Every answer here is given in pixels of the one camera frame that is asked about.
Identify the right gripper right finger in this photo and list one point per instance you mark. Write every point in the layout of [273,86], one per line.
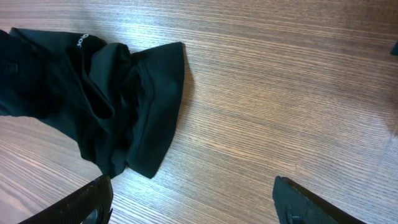
[295,204]

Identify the dark blue folded garment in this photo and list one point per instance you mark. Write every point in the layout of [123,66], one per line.
[394,50]

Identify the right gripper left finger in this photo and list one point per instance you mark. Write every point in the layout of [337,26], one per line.
[90,204]

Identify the black t-shirt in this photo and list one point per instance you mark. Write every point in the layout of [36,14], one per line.
[120,107]

